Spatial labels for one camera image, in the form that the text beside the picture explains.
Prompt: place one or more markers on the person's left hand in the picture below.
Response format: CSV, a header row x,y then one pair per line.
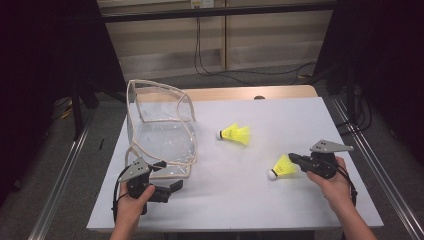
x,y
131,210

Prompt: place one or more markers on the black metal stand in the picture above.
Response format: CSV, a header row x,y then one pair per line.
x,y
350,96
77,113

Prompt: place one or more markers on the clear plastic bag beige trim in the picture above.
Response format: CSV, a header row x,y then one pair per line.
x,y
166,140

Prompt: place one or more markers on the black curtain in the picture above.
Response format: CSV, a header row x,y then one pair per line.
x,y
40,66
393,66

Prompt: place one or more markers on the yellow shuttlecock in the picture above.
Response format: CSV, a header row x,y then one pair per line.
x,y
245,136
228,131
283,166

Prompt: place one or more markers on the white table cover sheet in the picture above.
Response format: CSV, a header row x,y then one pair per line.
x,y
233,206

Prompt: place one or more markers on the white wall socket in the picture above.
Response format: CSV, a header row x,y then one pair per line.
x,y
201,3

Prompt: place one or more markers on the aluminium floor rail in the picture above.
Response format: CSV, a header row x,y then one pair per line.
x,y
63,176
376,166

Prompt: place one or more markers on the beige wooden cabinet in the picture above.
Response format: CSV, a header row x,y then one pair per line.
x,y
273,50

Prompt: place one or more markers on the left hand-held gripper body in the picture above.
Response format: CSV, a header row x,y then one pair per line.
x,y
136,170

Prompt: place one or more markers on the dark table grommet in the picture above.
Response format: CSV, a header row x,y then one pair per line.
x,y
259,97

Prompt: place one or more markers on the small black stick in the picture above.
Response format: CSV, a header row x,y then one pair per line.
x,y
101,144

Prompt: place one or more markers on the person's right hand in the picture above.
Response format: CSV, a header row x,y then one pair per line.
x,y
335,190

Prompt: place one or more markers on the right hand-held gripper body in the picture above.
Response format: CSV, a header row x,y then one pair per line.
x,y
321,165

